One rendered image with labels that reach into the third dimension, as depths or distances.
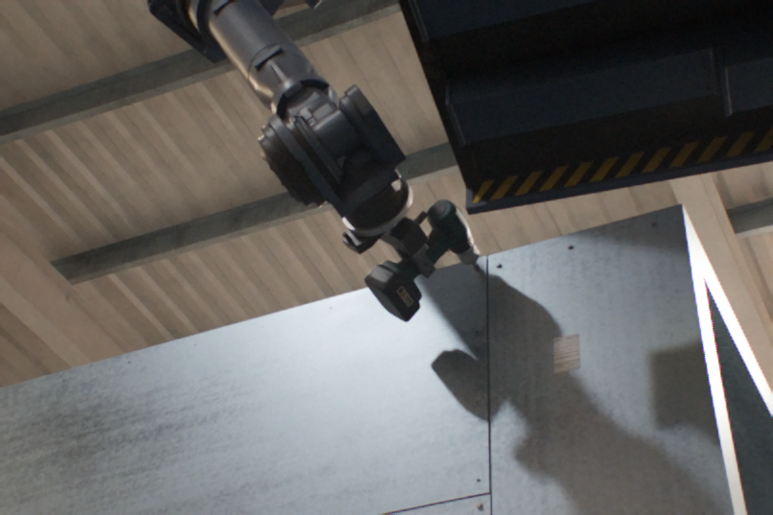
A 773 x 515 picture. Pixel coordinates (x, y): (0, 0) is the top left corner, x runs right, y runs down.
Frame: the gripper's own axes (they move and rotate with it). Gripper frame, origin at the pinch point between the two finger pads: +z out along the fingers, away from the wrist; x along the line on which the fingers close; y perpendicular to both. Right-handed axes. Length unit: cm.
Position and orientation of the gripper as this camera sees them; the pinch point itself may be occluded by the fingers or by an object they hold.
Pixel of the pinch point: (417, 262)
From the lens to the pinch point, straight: 241.2
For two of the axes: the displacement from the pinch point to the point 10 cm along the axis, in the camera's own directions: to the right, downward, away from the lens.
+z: 4.3, 6.0, 6.8
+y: 6.5, -7.3, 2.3
